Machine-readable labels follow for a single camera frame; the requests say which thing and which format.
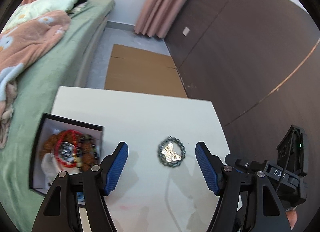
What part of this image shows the red bead bracelet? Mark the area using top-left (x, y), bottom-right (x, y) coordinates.
top-left (53, 129), bottom-right (85, 168)

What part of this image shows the green bed mattress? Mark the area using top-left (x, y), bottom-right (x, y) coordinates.
top-left (1, 0), bottom-right (116, 231)

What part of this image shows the brown rudraksha bead bracelet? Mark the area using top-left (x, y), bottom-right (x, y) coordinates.
top-left (41, 130), bottom-right (99, 173)

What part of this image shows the pink curtain right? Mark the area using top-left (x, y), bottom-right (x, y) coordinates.
top-left (134, 0), bottom-right (187, 38)

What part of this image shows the person's right hand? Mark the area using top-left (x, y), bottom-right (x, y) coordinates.
top-left (286, 210), bottom-right (298, 229)

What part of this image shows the orange floral fleece blanket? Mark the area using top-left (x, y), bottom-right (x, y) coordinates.
top-left (1, 10), bottom-right (71, 148)

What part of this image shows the white wall socket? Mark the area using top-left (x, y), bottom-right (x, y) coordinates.
top-left (182, 27), bottom-right (190, 36)

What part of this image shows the flattened brown cardboard sheet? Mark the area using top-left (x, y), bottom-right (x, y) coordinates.
top-left (104, 44), bottom-right (187, 98)

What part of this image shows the black cable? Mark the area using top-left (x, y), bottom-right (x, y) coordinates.
top-left (274, 131), bottom-right (301, 193)

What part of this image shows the butterfly pendant grey bead bracelet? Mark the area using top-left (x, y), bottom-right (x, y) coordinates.
top-left (157, 135), bottom-right (188, 168)

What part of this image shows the black jewelry box white interior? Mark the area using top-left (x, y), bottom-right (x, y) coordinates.
top-left (28, 113), bottom-right (103, 196)

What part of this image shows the light green floral pillow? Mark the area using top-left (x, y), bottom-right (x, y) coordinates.
top-left (2, 0), bottom-right (79, 33)

